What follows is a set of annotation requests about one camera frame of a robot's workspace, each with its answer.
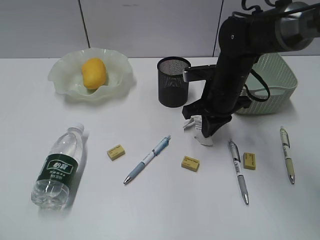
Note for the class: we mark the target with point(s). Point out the clear water bottle green label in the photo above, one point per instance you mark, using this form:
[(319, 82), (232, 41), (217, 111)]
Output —
[(54, 182)]

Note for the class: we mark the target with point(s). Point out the green plastic woven basket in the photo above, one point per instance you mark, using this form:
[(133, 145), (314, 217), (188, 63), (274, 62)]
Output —
[(281, 81)]

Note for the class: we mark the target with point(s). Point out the beige white ballpoint pen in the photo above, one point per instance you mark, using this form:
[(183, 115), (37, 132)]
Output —
[(286, 147)]

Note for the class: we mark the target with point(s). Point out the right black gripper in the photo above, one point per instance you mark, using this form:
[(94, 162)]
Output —
[(220, 96)]

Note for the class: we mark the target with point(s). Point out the yellow eraser middle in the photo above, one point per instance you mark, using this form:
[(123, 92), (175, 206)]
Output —
[(190, 163)]

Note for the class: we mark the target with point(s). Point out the yellow eraser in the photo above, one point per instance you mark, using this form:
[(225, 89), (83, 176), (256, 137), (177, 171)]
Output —
[(116, 152), (190, 163), (249, 161)]

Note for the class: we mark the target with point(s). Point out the yellow mango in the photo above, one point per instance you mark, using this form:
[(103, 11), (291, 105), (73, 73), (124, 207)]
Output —
[(94, 73)]

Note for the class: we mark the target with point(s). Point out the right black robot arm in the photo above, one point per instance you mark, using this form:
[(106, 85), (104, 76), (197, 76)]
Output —
[(243, 38)]

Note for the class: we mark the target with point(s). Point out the grey white ballpoint pen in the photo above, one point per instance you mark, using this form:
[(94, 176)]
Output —
[(237, 166)]

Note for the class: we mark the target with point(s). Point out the yellow eraser left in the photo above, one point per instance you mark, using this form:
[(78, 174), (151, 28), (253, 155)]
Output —
[(116, 152)]

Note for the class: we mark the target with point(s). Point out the blue white ballpoint pen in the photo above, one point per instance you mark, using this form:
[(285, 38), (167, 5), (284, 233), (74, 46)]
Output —
[(151, 155)]

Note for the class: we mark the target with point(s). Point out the white waste paper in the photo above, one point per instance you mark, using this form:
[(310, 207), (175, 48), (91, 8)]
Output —
[(195, 122)]

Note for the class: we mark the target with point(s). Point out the translucent green wavy plate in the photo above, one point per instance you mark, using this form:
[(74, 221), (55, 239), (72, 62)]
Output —
[(67, 78)]

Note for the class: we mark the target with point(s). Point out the black mesh pen holder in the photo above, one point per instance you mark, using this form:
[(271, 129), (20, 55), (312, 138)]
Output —
[(172, 89)]

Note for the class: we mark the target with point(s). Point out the yellow eraser right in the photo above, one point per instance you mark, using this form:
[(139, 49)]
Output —
[(249, 161)]

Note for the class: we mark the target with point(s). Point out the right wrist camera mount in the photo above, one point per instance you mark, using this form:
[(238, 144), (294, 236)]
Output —
[(198, 73)]

